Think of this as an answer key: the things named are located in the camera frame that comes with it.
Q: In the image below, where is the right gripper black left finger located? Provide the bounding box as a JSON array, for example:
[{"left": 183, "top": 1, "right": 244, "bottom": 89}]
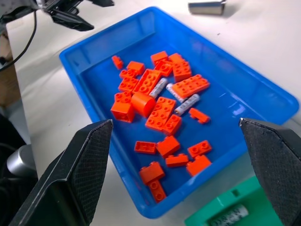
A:
[{"left": 9, "top": 119, "right": 114, "bottom": 226}]

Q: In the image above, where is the orange cylinder block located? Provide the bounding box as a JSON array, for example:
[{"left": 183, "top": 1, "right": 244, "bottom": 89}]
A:
[{"left": 130, "top": 91, "right": 157, "bottom": 118}]

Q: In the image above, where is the silver metal cylinder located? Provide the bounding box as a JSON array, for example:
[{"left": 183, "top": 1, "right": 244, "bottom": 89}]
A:
[{"left": 188, "top": 0, "right": 227, "bottom": 16}]

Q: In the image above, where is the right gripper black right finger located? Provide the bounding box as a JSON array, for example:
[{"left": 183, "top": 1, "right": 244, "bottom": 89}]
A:
[{"left": 238, "top": 117, "right": 301, "bottom": 226}]

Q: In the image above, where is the silver robot body part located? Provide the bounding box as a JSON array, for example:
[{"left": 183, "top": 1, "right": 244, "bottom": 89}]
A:
[{"left": 6, "top": 144, "right": 39, "bottom": 178}]

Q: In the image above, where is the brown cardboard box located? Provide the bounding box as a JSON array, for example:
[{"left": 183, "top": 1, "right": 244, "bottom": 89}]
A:
[{"left": 0, "top": 29, "right": 22, "bottom": 108}]

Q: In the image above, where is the green plastic tray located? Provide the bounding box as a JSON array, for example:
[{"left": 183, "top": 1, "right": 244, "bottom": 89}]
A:
[{"left": 184, "top": 176, "right": 285, "bottom": 226}]

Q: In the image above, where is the white battery with grey print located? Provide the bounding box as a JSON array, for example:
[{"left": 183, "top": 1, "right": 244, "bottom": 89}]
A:
[
  {"left": 207, "top": 204, "right": 250, "bottom": 226},
  {"left": 166, "top": 82, "right": 187, "bottom": 104},
  {"left": 149, "top": 78, "right": 168, "bottom": 98},
  {"left": 174, "top": 94, "right": 201, "bottom": 115}
]

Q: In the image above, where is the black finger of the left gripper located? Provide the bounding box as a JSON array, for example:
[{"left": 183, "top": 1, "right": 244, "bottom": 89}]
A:
[
  {"left": 50, "top": 9, "right": 95, "bottom": 32},
  {"left": 86, "top": 0, "right": 116, "bottom": 7}
]

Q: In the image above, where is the flat orange two-by-four plate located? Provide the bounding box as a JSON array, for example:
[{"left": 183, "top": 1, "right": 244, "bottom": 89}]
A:
[{"left": 171, "top": 74, "right": 211, "bottom": 100}]

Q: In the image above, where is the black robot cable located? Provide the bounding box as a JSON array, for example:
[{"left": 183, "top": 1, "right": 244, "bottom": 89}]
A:
[{"left": 0, "top": 10, "right": 38, "bottom": 71}]

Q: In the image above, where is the blue plastic bin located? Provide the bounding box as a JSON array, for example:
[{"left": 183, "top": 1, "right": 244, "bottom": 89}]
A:
[{"left": 58, "top": 6, "right": 300, "bottom": 218}]

